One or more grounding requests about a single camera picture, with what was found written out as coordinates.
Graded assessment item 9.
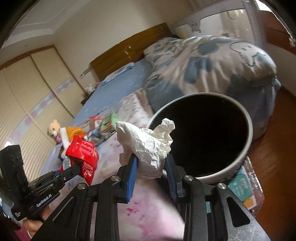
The red snack wrapper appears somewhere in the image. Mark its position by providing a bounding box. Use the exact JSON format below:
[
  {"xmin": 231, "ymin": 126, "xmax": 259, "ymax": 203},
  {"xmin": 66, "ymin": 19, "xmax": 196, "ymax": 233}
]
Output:
[{"xmin": 60, "ymin": 135, "xmax": 99, "ymax": 186}]

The white paper tissue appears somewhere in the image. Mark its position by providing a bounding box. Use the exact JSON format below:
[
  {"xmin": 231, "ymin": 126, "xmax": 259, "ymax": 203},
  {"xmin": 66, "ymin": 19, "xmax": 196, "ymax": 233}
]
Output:
[{"xmin": 116, "ymin": 118, "xmax": 175, "ymax": 179}]

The green drink pouch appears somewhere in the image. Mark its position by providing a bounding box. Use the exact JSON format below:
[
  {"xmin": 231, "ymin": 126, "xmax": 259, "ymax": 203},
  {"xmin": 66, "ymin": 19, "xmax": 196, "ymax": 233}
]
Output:
[{"xmin": 100, "ymin": 113, "xmax": 119, "ymax": 134}]

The round grey trash bin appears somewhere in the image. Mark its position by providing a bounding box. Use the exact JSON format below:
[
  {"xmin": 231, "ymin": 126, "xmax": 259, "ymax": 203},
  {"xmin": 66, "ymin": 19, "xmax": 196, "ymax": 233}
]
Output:
[{"xmin": 147, "ymin": 93, "xmax": 253, "ymax": 184}]

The left hand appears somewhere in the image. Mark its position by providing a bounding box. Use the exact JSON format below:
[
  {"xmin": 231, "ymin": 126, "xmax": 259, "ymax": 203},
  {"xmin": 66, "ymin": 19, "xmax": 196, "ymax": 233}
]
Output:
[{"xmin": 23, "ymin": 206, "xmax": 52, "ymax": 238}]

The orange knitted hat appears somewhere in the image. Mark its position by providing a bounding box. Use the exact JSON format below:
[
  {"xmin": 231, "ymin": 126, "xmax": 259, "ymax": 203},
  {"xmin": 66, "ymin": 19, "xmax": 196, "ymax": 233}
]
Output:
[{"xmin": 60, "ymin": 126, "xmax": 87, "ymax": 150}]

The pink floral quilt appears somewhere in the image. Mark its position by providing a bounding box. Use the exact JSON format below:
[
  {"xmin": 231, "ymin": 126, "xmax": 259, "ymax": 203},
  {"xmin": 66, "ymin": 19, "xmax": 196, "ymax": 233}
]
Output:
[{"xmin": 33, "ymin": 89, "xmax": 184, "ymax": 240}]

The beige teddy bear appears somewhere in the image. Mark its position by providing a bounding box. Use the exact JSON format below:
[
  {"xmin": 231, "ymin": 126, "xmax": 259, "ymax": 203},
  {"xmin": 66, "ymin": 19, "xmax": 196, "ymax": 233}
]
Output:
[{"xmin": 47, "ymin": 120, "xmax": 62, "ymax": 145}]

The teal book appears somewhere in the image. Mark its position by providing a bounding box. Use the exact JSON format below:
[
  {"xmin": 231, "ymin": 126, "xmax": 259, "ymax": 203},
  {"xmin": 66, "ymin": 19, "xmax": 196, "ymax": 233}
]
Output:
[{"xmin": 228, "ymin": 166, "xmax": 257, "ymax": 210}]

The blue bed sheet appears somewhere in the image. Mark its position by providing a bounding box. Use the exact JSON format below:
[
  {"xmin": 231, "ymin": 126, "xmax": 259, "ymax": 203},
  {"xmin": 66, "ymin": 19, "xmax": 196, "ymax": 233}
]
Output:
[{"xmin": 70, "ymin": 59, "xmax": 153, "ymax": 126}]

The cream sliding wardrobe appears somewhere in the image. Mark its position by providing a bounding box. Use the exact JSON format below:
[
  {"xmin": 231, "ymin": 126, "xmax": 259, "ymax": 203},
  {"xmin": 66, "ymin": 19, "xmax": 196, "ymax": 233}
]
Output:
[{"xmin": 1, "ymin": 46, "xmax": 85, "ymax": 180}]

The white bunny plush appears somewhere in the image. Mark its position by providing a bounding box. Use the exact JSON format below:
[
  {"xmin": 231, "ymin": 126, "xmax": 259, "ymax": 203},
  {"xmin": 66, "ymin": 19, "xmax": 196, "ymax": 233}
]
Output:
[{"xmin": 85, "ymin": 84, "xmax": 96, "ymax": 95}]

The blue white patterned duvet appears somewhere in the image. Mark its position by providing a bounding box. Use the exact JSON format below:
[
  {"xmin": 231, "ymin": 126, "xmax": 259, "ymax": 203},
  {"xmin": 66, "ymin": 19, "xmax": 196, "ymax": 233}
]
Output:
[{"xmin": 144, "ymin": 36, "xmax": 281, "ymax": 138}]

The white blue pillow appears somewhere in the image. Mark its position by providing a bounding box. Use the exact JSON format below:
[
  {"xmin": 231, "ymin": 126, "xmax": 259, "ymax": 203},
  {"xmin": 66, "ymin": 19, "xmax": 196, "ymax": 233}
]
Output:
[{"xmin": 101, "ymin": 62, "xmax": 134, "ymax": 85}]

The wooden headboard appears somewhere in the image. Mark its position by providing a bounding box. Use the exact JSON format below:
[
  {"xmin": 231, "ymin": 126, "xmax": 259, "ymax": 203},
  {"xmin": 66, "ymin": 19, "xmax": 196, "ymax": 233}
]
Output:
[{"xmin": 90, "ymin": 23, "xmax": 172, "ymax": 81}]

